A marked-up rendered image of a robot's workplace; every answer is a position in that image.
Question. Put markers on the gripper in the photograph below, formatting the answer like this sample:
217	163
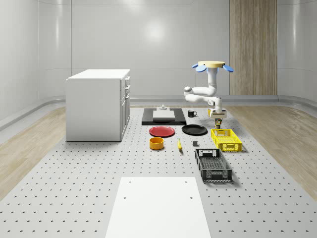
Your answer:
218	114

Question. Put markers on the puzzle cube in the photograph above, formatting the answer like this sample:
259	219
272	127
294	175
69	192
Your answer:
218	122

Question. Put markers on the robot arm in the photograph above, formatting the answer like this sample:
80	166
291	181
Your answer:
211	81

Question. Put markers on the yellow mug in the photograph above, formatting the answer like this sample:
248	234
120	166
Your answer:
209	112

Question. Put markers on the black mug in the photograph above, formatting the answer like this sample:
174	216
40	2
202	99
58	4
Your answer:
191	113

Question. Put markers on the black plate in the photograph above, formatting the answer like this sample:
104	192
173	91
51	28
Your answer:
194	129

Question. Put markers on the yellow basket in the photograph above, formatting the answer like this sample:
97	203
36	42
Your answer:
226	141

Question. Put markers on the banana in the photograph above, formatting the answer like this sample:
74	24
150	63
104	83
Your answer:
179	145

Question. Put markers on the dark grey basket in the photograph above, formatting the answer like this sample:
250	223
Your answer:
214	167

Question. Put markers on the red plate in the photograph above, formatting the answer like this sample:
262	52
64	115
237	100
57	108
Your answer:
162	131

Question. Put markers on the yellow bowl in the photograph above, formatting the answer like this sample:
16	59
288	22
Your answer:
156	144

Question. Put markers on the black stove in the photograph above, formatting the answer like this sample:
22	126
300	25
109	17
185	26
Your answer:
148	119

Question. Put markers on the white board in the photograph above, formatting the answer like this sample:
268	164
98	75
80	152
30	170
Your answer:
158	210

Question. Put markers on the white cabinet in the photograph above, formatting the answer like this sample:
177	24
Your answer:
96	109

